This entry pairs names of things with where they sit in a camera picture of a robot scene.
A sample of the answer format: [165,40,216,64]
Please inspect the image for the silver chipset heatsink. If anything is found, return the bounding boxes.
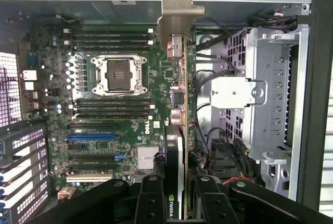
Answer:
[137,145,155,170]

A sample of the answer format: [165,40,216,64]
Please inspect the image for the white expansion slot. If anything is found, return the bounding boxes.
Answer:
[66,173,114,183]

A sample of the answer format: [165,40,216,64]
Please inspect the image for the black expansion slot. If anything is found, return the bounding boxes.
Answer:
[68,153,118,160]
[67,122,117,129]
[69,164,118,170]

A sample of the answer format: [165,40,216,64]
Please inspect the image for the green Dell motherboard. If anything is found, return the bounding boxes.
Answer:
[15,24,197,201]

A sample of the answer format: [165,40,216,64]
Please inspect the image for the white power connector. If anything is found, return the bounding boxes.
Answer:
[57,186,73,200]

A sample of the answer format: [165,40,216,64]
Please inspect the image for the blue expansion slot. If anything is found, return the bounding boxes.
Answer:
[67,134,117,142]

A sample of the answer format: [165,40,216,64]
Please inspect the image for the CPU socket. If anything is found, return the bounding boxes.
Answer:
[89,54,149,97]

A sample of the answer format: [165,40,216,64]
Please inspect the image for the silver disk bay cage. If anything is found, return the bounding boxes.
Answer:
[209,24,310,201]

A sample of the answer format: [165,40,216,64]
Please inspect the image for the dark grey PC case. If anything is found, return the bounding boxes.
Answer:
[0,0,333,224]

